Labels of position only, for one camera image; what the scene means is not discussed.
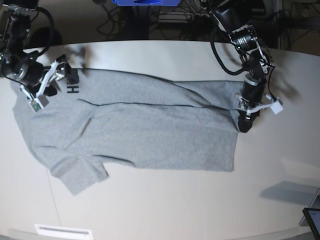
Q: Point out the grey T-shirt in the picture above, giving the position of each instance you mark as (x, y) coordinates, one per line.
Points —
(130, 119)

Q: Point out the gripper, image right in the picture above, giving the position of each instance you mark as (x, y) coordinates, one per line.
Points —
(250, 96)

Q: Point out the white label strip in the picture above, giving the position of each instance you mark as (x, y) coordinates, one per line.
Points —
(41, 227)

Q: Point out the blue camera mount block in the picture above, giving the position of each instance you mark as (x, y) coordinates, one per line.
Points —
(126, 3)

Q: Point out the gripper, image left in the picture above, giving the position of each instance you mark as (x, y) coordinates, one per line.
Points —
(33, 75)

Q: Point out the black tablet screen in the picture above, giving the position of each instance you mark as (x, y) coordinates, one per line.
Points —
(312, 215)

